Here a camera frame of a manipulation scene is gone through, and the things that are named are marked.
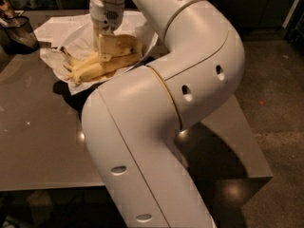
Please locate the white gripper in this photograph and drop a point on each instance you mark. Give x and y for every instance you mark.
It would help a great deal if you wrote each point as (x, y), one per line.
(105, 20)

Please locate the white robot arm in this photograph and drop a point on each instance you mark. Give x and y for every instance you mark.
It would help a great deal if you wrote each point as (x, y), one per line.
(131, 121)

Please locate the white bowl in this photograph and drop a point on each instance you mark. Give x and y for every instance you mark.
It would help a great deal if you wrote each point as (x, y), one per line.
(76, 61)

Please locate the white crumpled paper liner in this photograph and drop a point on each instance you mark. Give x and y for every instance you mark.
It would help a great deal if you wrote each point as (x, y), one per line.
(60, 32)

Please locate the dark mesh basket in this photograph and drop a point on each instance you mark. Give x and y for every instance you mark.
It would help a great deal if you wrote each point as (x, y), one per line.
(17, 36)

